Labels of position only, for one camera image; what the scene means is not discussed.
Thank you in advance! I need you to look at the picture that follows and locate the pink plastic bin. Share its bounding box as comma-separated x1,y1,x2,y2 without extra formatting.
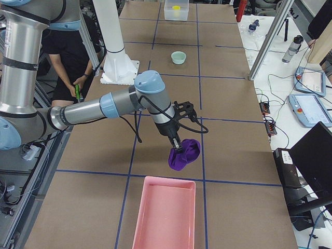
132,176,196,248

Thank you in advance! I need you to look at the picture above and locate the upper teach pendant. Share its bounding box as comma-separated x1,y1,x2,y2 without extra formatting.
294,66,326,97

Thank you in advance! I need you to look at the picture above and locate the lower teach pendant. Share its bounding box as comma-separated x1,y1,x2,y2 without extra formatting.
288,93,331,128

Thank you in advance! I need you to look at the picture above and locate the purple cloth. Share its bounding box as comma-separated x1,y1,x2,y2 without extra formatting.
168,139,201,171

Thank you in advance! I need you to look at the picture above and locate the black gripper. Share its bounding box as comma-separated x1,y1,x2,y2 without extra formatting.
155,101,194,153

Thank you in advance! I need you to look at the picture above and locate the clear water bottle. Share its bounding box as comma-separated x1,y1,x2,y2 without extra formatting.
282,35,304,63

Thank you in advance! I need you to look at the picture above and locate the black monitor on stand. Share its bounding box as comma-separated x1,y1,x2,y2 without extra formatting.
284,121,331,231

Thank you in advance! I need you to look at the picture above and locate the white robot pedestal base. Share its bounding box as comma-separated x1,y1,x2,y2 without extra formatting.
93,0,140,85

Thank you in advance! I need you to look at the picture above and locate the seated person in black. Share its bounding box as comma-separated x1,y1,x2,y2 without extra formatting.
41,29,93,106

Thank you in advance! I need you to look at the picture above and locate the clear plastic storage box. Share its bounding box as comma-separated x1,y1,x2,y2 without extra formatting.
164,0,189,21

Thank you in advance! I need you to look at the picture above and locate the teach pendant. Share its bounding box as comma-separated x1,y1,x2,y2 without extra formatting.
288,93,331,128
294,66,326,97

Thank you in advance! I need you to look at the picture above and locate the aluminium frame post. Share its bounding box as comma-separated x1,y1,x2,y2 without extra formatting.
248,0,294,81

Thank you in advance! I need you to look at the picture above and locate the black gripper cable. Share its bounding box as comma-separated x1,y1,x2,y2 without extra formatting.
119,95,210,143

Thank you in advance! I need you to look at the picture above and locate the green handled tool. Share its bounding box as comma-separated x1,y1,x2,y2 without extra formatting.
75,85,81,102

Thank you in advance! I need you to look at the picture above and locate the folded dark blue umbrella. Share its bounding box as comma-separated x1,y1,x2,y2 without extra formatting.
248,19,259,32

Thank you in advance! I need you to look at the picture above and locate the black box on bench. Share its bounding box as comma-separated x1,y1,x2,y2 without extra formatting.
273,148,303,189

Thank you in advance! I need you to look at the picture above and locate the red fire extinguisher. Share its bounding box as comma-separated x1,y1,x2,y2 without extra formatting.
236,0,247,22

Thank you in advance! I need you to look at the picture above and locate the light green bowl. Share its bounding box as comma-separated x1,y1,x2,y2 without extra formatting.
171,51,187,65

